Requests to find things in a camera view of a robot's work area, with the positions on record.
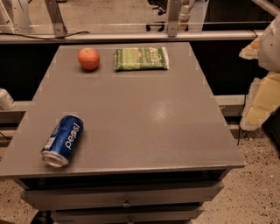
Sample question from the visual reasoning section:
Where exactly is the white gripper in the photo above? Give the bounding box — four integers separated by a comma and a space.
239, 14, 280, 131

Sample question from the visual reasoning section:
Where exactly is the red apple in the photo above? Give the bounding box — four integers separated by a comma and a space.
78, 47, 100, 70

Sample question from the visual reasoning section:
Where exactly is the blue pepsi can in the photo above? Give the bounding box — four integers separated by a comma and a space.
41, 115, 84, 168

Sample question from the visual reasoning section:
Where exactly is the green chip bag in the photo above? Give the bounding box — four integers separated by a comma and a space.
114, 47, 169, 71

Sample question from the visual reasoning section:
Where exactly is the grey drawer cabinet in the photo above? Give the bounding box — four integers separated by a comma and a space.
0, 42, 246, 224

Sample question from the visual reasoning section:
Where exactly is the upper grey drawer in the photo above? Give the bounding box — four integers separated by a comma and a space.
21, 181, 224, 210

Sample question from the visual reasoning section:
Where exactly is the grey drawer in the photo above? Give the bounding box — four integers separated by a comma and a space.
52, 206, 203, 224
21, 181, 224, 210

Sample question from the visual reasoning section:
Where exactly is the lower grey drawer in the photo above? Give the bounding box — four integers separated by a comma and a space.
52, 206, 203, 224

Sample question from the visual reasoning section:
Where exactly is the white cylinder at left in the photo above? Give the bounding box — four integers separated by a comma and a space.
0, 88, 16, 110

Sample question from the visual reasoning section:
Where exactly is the metal frame post centre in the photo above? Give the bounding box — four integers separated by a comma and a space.
167, 0, 181, 38

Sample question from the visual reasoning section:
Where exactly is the metal frame post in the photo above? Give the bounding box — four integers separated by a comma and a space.
44, 0, 67, 38
167, 0, 181, 38

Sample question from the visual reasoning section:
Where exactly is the horizontal metal rail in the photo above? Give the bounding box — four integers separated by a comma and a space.
0, 30, 263, 44

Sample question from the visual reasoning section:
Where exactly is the metal frame post left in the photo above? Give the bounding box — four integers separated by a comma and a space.
44, 0, 67, 38

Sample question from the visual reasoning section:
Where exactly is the black cable on rail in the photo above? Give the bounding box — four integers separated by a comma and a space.
0, 30, 91, 40

